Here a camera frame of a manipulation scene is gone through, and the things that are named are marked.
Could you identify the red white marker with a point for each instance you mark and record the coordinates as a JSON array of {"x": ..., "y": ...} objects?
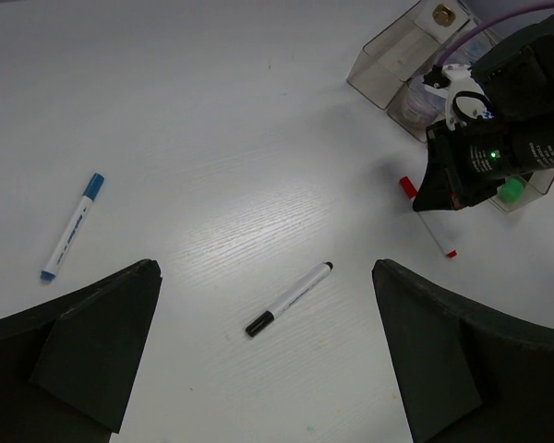
[{"x": 434, "y": 226}]

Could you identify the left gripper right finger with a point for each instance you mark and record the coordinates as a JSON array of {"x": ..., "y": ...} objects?
[{"x": 466, "y": 372}]

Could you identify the clear compartment organizer tray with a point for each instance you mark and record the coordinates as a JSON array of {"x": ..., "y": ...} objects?
[{"x": 413, "y": 44}]

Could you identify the blue white marker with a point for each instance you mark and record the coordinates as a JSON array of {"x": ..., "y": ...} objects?
[{"x": 55, "y": 261}]

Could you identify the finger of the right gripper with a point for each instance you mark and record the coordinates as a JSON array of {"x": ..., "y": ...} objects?
[{"x": 440, "y": 188}]

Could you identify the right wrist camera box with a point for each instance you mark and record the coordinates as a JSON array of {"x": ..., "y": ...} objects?
[{"x": 465, "y": 101}]

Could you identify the green black highlighter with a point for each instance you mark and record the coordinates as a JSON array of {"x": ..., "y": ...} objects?
[{"x": 511, "y": 191}]

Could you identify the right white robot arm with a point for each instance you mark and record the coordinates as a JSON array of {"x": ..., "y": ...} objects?
[{"x": 498, "y": 121}]

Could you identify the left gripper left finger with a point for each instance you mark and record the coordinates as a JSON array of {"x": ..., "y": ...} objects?
[{"x": 68, "y": 366}]

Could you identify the black white marker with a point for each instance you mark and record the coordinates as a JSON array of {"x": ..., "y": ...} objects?
[{"x": 286, "y": 300}]

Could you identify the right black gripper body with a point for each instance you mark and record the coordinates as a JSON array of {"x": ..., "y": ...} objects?
[{"x": 487, "y": 153}]

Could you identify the purple clip jar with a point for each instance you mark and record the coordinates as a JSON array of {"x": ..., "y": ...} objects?
[{"x": 419, "y": 107}]

